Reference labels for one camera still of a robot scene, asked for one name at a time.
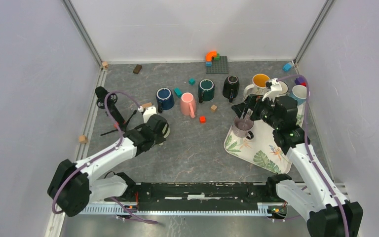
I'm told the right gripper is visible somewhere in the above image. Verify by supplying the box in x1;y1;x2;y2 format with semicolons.
231;93;281;129

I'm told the mauve purple mug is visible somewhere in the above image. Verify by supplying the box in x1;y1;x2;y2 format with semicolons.
231;115;254;140

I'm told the white floral mug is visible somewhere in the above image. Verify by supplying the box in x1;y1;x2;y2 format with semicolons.
243;74;270;100

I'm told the navy blue mug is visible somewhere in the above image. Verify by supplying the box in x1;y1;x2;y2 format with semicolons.
155;87;175;113

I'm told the pink mug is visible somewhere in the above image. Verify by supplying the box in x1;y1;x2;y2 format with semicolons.
180;92;196;119

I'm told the dark green mug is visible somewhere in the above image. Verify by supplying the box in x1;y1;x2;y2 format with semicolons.
197;79;215;104

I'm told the light blue mug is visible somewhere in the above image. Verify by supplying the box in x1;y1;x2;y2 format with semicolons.
289;85;307;106

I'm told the light green mug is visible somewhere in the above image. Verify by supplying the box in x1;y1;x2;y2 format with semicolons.
162;124;170;139

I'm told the cream white mug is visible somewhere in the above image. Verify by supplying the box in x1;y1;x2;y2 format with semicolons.
277;81;289;97

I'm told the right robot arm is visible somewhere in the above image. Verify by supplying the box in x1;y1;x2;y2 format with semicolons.
231;94;363;237

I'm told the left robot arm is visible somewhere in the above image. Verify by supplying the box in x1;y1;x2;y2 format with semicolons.
47;115;170;217

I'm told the black mug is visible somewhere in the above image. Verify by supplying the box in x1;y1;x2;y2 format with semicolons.
222;75;240;103

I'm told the wooden block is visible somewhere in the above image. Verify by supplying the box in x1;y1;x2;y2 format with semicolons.
142;102;153;109

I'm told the small wooden cube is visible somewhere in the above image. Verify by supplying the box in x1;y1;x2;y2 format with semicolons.
210;105;218;112

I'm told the teal block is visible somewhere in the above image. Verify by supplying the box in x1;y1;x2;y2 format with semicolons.
173;87;183;98

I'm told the floral leaf tray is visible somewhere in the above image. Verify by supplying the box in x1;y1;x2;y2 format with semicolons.
224;96;304;174

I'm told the red cube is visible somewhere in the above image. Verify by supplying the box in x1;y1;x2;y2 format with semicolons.
199;116;206;123

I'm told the grey lego baseplate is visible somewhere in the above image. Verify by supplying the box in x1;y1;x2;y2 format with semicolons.
206;56;229;74

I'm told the teal cube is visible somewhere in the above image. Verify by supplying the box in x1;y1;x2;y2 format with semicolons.
189;78;196;85

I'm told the green lego brick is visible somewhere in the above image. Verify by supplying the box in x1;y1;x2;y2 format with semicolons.
211;53;220;61

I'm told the light blue block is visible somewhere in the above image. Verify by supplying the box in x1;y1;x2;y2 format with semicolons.
282;62;294;72

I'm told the purple and red block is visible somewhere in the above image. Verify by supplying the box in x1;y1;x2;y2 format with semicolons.
295;77;307;87

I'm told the brown block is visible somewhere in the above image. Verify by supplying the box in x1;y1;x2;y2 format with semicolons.
133;64;143;75

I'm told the orange curved lego piece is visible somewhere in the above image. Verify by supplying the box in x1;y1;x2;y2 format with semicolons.
205;51;218;62

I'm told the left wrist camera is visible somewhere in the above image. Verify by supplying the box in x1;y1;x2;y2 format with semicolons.
138;106;157;123

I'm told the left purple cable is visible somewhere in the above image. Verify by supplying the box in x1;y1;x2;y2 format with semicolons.
51;91;159;226

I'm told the purple cable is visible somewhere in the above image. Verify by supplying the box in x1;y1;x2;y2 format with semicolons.
51;91;159;226
276;74;350;237

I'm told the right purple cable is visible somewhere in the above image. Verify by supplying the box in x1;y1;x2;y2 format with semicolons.
276;74;350;237

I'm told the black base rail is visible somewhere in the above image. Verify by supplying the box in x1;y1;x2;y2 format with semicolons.
115;182;288;211

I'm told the wooden cube by rail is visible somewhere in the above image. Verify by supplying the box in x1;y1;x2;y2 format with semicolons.
78;135;88;144

